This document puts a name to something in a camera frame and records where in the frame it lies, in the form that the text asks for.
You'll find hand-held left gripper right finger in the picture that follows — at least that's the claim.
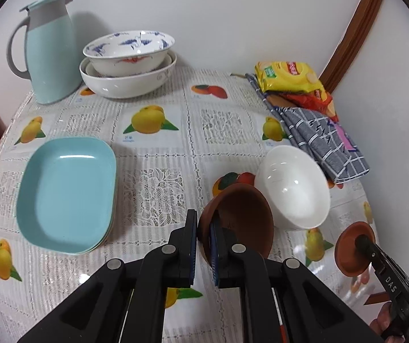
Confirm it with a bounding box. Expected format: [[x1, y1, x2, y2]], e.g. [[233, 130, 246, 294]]
[[210, 218, 384, 343]]

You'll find blue plastic plate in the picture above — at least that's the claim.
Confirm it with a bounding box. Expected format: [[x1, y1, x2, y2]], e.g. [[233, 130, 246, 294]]
[[16, 137, 117, 256]]

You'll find fruit printed tablecloth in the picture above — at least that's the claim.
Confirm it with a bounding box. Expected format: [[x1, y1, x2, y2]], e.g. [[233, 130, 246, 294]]
[[0, 68, 380, 343]]

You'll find person's right hand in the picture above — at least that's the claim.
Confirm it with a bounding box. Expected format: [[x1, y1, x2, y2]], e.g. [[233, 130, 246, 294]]
[[370, 302, 394, 340]]

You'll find large white bowl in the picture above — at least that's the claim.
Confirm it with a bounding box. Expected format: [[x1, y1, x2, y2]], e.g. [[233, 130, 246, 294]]
[[79, 51, 177, 99]]

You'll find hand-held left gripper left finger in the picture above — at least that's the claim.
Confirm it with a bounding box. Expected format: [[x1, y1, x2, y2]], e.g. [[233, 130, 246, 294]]
[[17, 209, 199, 343]]

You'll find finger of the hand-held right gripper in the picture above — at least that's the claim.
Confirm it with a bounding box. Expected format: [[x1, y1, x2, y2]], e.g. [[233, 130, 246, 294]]
[[355, 235, 409, 302]]

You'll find yellow snack bag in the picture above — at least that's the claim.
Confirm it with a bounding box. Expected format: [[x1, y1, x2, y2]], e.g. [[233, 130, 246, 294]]
[[254, 61, 324, 93]]

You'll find brown clay bowl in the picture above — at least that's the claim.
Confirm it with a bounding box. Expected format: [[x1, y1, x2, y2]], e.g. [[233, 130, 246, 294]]
[[334, 222, 376, 277], [197, 184, 274, 265]]

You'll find white bowl grey floral rim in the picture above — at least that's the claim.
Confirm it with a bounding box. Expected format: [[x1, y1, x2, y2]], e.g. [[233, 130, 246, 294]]
[[254, 145, 331, 231]]

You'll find wooden door frame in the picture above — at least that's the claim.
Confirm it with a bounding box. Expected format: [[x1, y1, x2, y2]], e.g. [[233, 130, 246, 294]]
[[319, 0, 387, 93]]

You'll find light blue thermos jug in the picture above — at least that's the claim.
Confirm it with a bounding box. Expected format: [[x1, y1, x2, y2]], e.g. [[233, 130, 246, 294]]
[[7, 0, 83, 105]]

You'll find grey checked cloth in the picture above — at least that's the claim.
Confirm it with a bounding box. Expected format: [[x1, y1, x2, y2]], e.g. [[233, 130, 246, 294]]
[[245, 73, 370, 184]]

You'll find red snack bag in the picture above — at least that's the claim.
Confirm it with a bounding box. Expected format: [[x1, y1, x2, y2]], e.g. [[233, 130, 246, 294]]
[[279, 89, 339, 122]]

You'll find green plastic plate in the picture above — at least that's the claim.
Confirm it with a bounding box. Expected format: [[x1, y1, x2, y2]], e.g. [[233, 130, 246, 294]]
[[79, 186, 117, 255]]

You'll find blue crane patterned bowl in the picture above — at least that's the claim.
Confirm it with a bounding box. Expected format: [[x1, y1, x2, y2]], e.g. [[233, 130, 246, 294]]
[[83, 30, 175, 78]]

